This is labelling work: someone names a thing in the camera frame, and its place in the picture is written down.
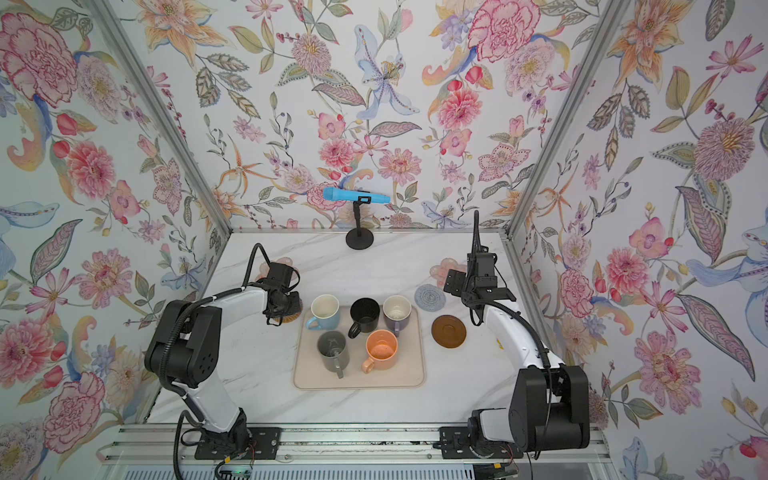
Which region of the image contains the brown wooden round coaster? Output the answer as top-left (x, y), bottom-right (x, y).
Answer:
top-left (431, 315), bottom-right (467, 349)

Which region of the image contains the woven rattan round coaster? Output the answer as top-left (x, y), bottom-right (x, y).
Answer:
top-left (279, 302), bottom-right (303, 323)

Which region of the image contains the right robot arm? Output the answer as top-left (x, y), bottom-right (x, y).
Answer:
top-left (443, 213), bottom-right (590, 456)

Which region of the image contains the orange cup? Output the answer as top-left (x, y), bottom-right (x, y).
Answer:
top-left (361, 329), bottom-right (399, 374)

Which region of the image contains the blue woven round coaster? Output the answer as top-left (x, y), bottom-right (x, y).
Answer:
top-left (414, 284), bottom-right (446, 312)

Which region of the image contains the grey cup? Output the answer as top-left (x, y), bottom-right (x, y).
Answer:
top-left (317, 331), bottom-right (350, 379)

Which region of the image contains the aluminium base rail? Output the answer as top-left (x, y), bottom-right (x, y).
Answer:
top-left (96, 423), bottom-right (610, 466)

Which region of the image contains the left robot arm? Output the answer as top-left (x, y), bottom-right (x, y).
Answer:
top-left (144, 262), bottom-right (302, 453)

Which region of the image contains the blue microphone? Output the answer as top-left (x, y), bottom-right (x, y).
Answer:
top-left (323, 187), bottom-right (391, 204)

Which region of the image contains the black cup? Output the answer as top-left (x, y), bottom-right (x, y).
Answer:
top-left (348, 298), bottom-right (381, 339)

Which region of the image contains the white cup with purple outside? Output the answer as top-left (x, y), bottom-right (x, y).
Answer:
top-left (383, 295), bottom-right (413, 337)

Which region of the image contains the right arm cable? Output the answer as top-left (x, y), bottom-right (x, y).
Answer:
top-left (467, 299), bottom-right (553, 460)

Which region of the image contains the black microphone stand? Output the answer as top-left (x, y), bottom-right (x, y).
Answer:
top-left (345, 196), bottom-right (374, 251)

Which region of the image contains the pink flower silicone coaster right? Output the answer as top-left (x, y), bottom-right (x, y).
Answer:
top-left (430, 258), bottom-right (467, 289)

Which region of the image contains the light blue cup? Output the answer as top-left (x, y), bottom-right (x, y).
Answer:
top-left (305, 294), bottom-right (340, 331)

